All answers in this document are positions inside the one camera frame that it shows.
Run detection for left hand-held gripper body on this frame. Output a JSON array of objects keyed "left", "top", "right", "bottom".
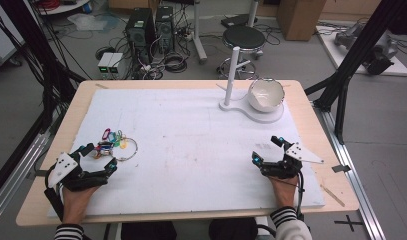
[{"left": 44, "top": 151, "right": 111, "bottom": 193}]

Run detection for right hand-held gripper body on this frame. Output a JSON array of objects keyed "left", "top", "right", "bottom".
[{"left": 259, "top": 141, "right": 325, "bottom": 180}]

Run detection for key ring with colourful tags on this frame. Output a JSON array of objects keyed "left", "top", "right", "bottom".
[{"left": 93, "top": 127, "right": 139, "bottom": 163}]

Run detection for person's right hand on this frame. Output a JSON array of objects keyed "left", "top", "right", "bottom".
[{"left": 268, "top": 175, "right": 301, "bottom": 210}]

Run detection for person's left hand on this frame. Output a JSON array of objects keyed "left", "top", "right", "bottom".
[{"left": 60, "top": 184, "right": 101, "bottom": 225}]

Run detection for white bowl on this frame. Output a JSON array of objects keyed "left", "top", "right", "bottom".
[{"left": 246, "top": 77, "right": 286, "bottom": 114}]

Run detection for black tape piece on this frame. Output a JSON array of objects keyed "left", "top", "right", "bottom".
[{"left": 331, "top": 164, "right": 352, "bottom": 174}]

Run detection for thin wooden strip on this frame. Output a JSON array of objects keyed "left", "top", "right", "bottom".
[{"left": 320, "top": 184, "right": 346, "bottom": 208}]

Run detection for wooden table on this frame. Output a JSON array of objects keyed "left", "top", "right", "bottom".
[{"left": 15, "top": 79, "right": 361, "bottom": 228}]

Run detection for person's right striped sleeve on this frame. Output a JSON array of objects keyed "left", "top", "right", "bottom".
[{"left": 269, "top": 206, "right": 313, "bottom": 240}]

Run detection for person's striped sleeve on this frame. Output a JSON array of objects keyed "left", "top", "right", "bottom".
[
  {"left": 269, "top": 206, "right": 313, "bottom": 240},
  {"left": 53, "top": 223, "right": 85, "bottom": 240}
]

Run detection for person's left striped sleeve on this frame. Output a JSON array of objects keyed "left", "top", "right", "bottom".
[{"left": 53, "top": 223, "right": 85, "bottom": 240}]

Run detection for person's legs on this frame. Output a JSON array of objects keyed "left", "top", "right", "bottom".
[{"left": 120, "top": 217, "right": 259, "bottom": 240}]

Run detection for white stand with pole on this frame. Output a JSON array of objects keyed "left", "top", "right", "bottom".
[{"left": 215, "top": 46, "right": 286, "bottom": 125}]

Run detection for small white power box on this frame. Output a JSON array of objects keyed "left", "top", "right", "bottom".
[
  {"left": 97, "top": 52, "right": 115, "bottom": 75},
  {"left": 107, "top": 52, "right": 125, "bottom": 75}
]

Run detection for white platform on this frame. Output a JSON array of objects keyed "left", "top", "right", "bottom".
[{"left": 315, "top": 24, "right": 407, "bottom": 77}]

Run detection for black round stool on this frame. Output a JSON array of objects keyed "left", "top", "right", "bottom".
[{"left": 216, "top": 25, "right": 267, "bottom": 81}]

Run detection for cardboard box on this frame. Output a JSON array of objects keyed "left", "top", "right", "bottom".
[{"left": 276, "top": 0, "right": 327, "bottom": 42}]

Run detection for clear plastic sheet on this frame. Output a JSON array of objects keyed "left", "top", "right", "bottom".
[{"left": 66, "top": 12, "right": 121, "bottom": 34}]

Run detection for large black computer tower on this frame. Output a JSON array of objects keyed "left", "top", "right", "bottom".
[{"left": 124, "top": 7, "right": 157, "bottom": 66}]

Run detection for grey and black machine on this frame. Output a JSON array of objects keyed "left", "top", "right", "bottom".
[{"left": 333, "top": 22, "right": 399, "bottom": 76}]

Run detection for white desk leg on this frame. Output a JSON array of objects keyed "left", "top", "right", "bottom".
[{"left": 191, "top": 0, "right": 209, "bottom": 65}]

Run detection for slim black computer tower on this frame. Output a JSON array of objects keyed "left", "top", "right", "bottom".
[{"left": 154, "top": 4, "right": 176, "bottom": 55}]

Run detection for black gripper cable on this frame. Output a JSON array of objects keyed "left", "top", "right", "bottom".
[{"left": 294, "top": 169, "right": 307, "bottom": 222}]

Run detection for black wrist strap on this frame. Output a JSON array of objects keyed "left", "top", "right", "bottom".
[{"left": 43, "top": 187, "right": 65, "bottom": 222}]

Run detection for aluminium rail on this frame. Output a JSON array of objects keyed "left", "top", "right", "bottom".
[
  {"left": 0, "top": 132, "right": 51, "bottom": 229},
  {"left": 311, "top": 99, "right": 388, "bottom": 240}
]

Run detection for coil of black cable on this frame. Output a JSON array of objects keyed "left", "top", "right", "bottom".
[{"left": 163, "top": 52, "right": 189, "bottom": 74}]

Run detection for black metal frame with cables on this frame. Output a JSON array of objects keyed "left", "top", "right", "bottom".
[{"left": 0, "top": 0, "right": 86, "bottom": 203}]

